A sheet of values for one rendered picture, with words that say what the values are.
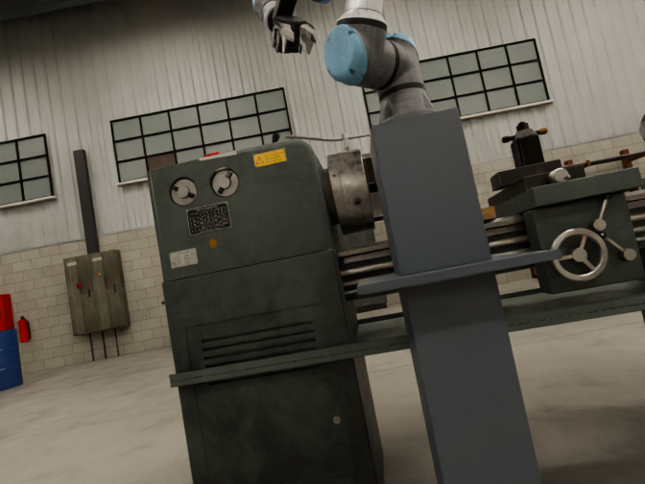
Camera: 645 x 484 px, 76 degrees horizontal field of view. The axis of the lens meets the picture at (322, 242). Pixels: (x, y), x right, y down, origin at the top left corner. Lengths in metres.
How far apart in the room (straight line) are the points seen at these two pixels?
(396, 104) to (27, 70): 10.49
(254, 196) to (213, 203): 0.15
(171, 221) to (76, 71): 9.25
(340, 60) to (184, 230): 0.79
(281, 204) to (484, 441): 0.88
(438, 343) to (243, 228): 0.75
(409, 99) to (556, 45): 9.41
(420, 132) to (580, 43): 9.72
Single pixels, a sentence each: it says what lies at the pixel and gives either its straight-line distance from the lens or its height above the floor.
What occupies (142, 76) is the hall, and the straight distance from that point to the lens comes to 9.94.
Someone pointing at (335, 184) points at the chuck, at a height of 1.09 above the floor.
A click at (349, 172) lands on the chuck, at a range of 1.47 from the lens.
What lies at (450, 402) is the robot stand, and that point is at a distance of 0.99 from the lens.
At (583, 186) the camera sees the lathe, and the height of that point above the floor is 0.90.
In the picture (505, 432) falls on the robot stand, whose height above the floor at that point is 0.39.
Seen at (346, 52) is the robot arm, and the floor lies 1.25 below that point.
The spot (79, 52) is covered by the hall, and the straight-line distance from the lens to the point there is 10.78.
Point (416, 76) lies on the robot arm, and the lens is 1.10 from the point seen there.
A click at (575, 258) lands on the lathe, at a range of 1.41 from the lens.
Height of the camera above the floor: 0.78
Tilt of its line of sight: 5 degrees up
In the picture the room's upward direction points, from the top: 11 degrees counter-clockwise
